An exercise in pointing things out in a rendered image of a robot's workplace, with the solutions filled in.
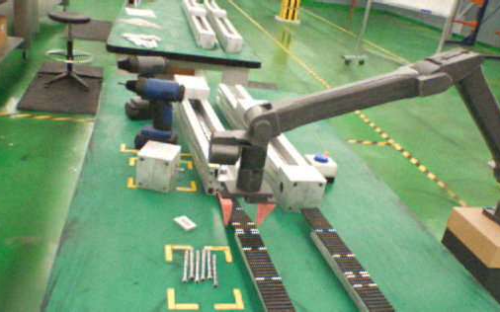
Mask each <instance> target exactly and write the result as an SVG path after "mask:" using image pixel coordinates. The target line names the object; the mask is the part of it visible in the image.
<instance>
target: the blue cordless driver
mask: <svg viewBox="0 0 500 312"><path fill-rule="evenodd" d="M118 85H124V86H125V87H126V89H127V90H129V91H131V92H132V93H135V94H136V95H137V96H140V97H145V96H146V98H149V99H151V100H149V108H150V110H151V111H152V116H153V124H150V123H146V124H145V126H144V127H143V128H141V129H140V130H139V132H138V133H137V134H136V136H135V137H134V138H133V143H134V149H137V150H141V149H142V148H143V147H144V145H145V144H146V143H147V142H148V141H149V140H151V141H156V142H161V143H167V144H172V145H177V133H174V132H175V129H174V128H173V127H172V122H174V120H173V107H172V104H170V103H169V102H173V103H176V102H177V101H178V103H181V102H183V101H184V97H185V91H186V87H185V86H184V84H181V85H179V83H177V82H172V81H166V80H159V79H153V78H149V79H147V78H145V77H139V78H138V79H130V80H127V81H126V83H121V82H118Z"/></svg>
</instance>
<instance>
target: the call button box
mask: <svg viewBox="0 0 500 312"><path fill-rule="evenodd" d="M303 159H304V161H305V162H306V163H307V164H308V165H309V166H314V167H315V168H316V169H317V171H318V172H319V173H320V174H321V176H322V178H323V179H325V180H326V183H331V184H333V183H334V180H335V177H336V173H337V169H338V166H337V165H336V163H335V162H334V161H333V160H332V159H330V158H329V157H328V160H327V161H320V160H317V159H315V155H304V156H303Z"/></svg>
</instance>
